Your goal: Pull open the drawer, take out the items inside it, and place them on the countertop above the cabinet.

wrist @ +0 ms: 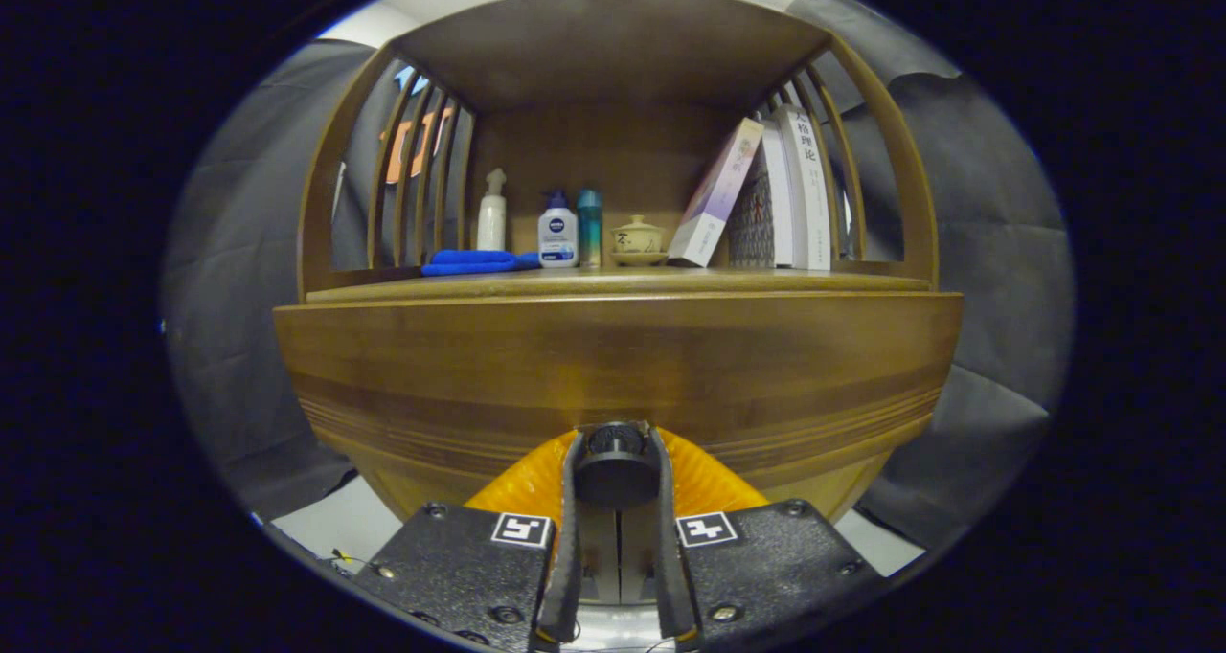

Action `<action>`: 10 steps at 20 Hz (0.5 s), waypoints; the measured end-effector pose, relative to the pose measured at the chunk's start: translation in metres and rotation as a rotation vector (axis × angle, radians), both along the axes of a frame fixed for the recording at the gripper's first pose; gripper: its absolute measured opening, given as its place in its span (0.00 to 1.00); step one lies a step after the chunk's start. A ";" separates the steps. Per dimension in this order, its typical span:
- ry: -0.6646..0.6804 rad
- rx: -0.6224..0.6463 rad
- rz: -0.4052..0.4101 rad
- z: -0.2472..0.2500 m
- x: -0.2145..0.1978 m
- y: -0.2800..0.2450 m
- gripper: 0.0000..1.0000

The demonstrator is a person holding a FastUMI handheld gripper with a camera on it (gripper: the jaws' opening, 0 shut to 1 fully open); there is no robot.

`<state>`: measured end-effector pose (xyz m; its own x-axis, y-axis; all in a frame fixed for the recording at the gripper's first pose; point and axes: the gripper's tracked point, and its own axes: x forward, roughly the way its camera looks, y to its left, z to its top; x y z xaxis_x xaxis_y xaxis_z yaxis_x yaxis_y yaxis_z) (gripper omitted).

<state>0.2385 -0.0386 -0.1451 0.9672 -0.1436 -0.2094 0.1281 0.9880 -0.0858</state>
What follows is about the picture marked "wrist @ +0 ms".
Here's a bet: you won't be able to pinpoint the ceramic lidded teacup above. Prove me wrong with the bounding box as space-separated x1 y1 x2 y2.
610 214 669 267

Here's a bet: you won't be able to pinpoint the purple white leaning book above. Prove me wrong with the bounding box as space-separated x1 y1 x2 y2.
668 117 765 269

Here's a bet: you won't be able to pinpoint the wooden countertop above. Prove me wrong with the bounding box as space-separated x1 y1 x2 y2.
306 267 930 304

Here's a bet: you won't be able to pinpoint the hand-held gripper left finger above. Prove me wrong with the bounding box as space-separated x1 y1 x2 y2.
350 428 585 652

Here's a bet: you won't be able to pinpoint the black round drawer knob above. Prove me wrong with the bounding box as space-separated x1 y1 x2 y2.
573 422 662 510

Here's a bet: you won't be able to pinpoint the wooden cabinet door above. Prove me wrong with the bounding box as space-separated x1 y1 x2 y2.
579 507 621 604
621 507 660 604

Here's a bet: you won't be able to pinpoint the teal slim bottle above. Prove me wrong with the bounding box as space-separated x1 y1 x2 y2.
577 189 604 269

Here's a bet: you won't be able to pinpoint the white pump bottle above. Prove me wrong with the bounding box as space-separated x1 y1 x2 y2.
477 167 508 252

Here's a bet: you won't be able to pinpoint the brown wooden cabinet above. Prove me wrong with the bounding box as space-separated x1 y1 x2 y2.
273 0 964 606

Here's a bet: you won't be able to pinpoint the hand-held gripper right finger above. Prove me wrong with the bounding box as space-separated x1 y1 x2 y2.
649 425 887 652

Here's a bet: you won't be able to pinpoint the blue folded cloth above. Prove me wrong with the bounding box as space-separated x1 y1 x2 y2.
420 249 542 278

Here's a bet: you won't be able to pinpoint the white book black characters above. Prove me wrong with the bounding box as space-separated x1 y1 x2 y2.
771 104 832 271

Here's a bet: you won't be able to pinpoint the white lotion bottle blue cap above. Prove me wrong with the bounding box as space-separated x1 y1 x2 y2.
537 190 579 269

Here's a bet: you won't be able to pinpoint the plain white book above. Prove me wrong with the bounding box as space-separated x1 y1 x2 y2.
760 120 796 269

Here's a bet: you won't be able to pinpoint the brown wooden drawer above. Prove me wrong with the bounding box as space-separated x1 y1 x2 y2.
273 292 964 525

